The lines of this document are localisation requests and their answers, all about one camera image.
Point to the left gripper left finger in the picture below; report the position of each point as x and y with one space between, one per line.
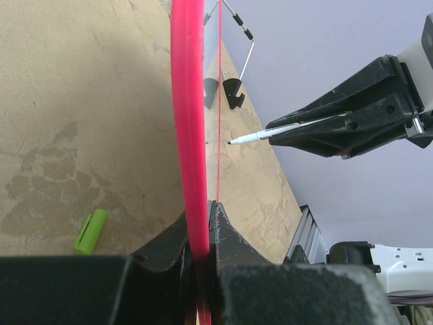
167 282

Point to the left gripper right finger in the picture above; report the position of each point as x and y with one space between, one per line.
233 268

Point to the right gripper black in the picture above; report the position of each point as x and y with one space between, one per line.
368 121

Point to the green marker cap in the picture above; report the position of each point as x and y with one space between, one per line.
90 232

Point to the pink framed whiteboard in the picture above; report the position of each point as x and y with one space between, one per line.
194 40

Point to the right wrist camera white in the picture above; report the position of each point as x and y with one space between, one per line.
419 50

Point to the aluminium frame rail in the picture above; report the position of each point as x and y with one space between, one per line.
307 244

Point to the wire whiteboard stand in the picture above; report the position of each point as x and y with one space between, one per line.
223 80

